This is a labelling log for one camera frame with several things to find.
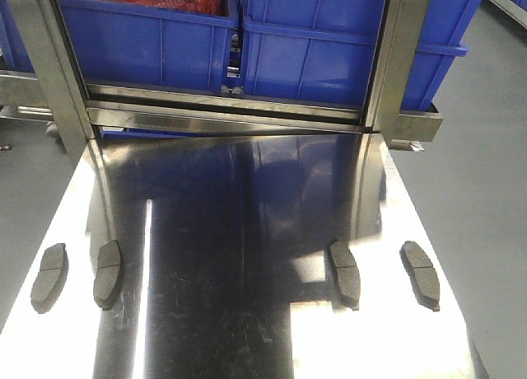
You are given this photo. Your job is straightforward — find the right blue plastic bin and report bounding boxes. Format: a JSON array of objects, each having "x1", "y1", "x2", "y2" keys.
[{"x1": 240, "y1": 0, "x2": 482, "y2": 111}]

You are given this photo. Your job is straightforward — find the far left blue bin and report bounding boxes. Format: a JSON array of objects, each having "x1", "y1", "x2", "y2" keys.
[{"x1": 1, "y1": 0, "x2": 34, "y2": 73}]

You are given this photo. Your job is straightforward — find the blue plastic bin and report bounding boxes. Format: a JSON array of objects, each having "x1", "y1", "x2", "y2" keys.
[
  {"x1": 58, "y1": 0, "x2": 239, "y2": 91},
  {"x1": 240, "y1": 0, "x2": 482, "y2": 111}
]

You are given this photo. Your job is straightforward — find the left blue plastic bin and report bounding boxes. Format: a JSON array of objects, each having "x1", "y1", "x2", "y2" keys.
[{"x1": 58, "y1": 0, "x2": 239, "y2": 91}]

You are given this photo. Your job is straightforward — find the stainless steel rack frame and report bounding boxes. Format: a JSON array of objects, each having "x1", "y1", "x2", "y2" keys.
[{"x1": 1, "y1": 0, "x2": 441, "y2": 161}]

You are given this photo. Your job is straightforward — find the grey brake pad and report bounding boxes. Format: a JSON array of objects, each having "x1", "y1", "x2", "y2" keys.
[
  {"x1": 399, "y1": 241, "x2": 441, "y2": 311},
  {"x1": 329, "y1": 241, "x2": 361, "y2": 311},
  {"x1": 92, "y1": 240, "x2": 123, "y2": 311},
  {"x1": 30, "y1": 243, "x2": 68, "y2": 314}
]

